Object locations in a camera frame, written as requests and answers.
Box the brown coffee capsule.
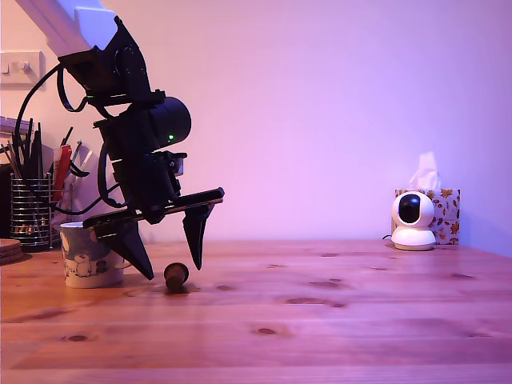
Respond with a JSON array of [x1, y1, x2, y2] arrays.
[[163, 262, 190, 295]]

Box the white mug with cartoon print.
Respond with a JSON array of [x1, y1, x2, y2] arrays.
[[59, 222, 134, 289]]

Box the metal tongs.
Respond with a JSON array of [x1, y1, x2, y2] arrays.
[[67, 139, 91, 179]]

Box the red utensil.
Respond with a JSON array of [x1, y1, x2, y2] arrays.
[[51, 146, 72, 201]]

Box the cork coaster stack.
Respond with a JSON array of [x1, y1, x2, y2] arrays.
[[0, 238, 33, 267]]

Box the black appliance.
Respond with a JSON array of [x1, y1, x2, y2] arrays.
[[0, 163, 12, 240]]

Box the white tissue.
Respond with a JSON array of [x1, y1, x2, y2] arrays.
[[408, 151, 442, 191]]

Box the leaf print tissue box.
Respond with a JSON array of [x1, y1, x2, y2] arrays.
[[394, 188, 462, 246]]

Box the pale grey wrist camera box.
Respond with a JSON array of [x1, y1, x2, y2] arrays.
[[166, 151, 187, 178]]

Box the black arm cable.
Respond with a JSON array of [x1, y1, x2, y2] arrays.
[[14, 63, 121, 217], [58, 67, 91, 114], [97, 142, 129, 209]]

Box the wire utensil holder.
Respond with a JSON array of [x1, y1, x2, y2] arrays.
[[9, 174, 74, 252]]

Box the white wall switch plate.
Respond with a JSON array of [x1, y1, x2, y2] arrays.
[[0, 50, 46, 92]]

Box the small white round camera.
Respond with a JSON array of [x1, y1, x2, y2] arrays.
[[390, 190, 438, 252]]

